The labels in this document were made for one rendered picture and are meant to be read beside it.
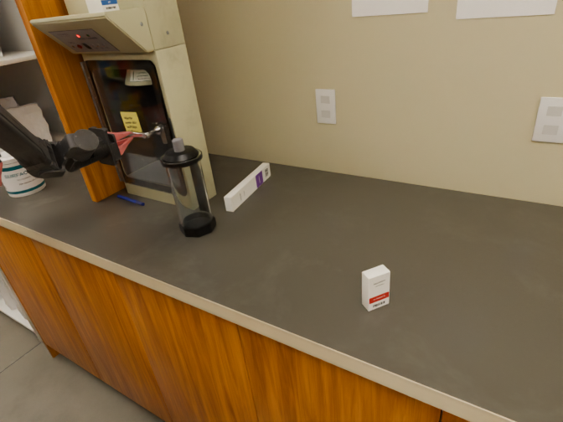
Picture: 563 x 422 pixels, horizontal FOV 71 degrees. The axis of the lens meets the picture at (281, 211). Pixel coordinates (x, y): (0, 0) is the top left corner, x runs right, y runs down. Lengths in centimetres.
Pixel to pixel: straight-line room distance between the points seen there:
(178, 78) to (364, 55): 54
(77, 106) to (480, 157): 123
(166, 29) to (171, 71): 10
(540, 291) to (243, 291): 61
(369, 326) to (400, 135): 68
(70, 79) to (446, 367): 126
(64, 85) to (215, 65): 52
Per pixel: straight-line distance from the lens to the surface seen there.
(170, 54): 117
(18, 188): 174
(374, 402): 88
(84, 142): 104
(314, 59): 134
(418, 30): 122
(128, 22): 109
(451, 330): 82
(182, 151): 105
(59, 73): 141
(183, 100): 119
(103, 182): 150
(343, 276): 91
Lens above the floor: 152
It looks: 30 degrees down
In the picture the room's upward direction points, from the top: 7 degrees counter-clockwise
